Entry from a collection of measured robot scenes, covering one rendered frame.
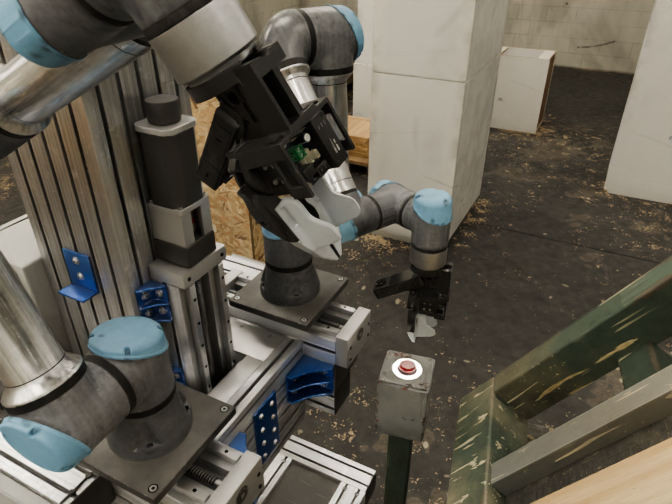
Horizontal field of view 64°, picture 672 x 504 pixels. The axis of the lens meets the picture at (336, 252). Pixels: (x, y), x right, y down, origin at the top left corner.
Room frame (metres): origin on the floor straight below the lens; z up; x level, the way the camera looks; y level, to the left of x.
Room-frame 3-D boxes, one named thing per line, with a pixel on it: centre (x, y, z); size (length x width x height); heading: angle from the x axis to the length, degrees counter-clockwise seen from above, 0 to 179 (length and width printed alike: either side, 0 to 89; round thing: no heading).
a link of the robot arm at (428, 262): (0.95, -0.19, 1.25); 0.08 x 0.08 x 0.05
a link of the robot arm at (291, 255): (1.13, 0.11, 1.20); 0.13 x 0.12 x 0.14; 127
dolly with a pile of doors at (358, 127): (4.57, -0.19, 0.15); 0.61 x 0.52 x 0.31; 153
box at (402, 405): (0.95, -0.17, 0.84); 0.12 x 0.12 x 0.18; 73
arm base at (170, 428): (0.69, 0.34, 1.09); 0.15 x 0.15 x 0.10
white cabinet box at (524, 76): (5.63, -1.86, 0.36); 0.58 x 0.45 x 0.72; 63
